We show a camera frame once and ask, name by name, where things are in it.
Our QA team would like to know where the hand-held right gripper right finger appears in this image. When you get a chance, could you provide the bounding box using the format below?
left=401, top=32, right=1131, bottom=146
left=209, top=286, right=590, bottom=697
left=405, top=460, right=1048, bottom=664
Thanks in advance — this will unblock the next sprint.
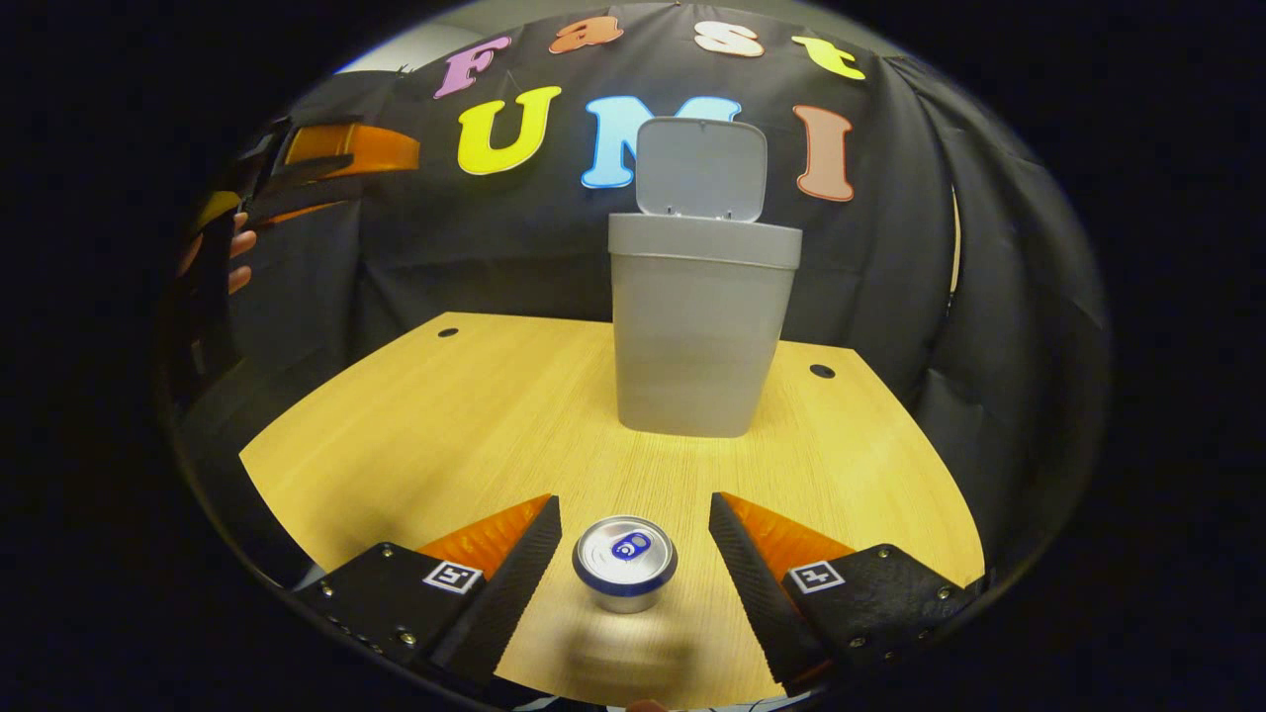
left=708, top=491, right=985, bottom=693

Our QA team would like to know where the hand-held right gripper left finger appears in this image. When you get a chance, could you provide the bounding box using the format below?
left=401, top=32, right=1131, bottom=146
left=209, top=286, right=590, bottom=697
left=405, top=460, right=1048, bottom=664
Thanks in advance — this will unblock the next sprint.
left=295, top=494, right=563, bottom=688

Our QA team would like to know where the blue and silver pop can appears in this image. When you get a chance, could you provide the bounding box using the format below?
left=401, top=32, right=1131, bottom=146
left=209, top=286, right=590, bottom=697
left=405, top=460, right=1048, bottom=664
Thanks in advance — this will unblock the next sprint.
left=572, top=515, right=679, bottom=614

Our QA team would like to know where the white desktop garbage bin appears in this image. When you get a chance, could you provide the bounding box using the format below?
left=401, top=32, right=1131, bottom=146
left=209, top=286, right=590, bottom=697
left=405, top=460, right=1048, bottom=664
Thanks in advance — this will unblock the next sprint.
left=607, top=117, right=803, bottom=439

